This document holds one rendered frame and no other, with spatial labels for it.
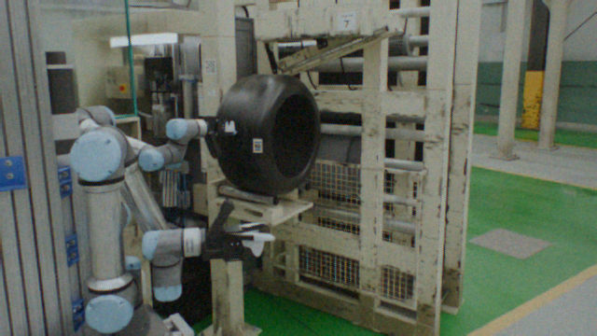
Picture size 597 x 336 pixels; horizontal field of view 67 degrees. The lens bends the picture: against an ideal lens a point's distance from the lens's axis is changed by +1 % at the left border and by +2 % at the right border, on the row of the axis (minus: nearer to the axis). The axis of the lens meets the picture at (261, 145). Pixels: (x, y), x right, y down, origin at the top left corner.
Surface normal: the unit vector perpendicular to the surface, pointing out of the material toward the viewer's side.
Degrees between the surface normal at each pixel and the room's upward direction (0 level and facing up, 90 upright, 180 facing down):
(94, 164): 82
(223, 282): 90
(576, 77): 90
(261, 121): 75
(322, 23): 90
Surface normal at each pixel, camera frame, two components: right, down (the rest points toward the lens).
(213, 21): -0.60, 0.16
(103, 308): 0.11, 0.31
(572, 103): -0.84, 0.11
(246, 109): -0.52, -0.36
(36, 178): 0.54, 0.14
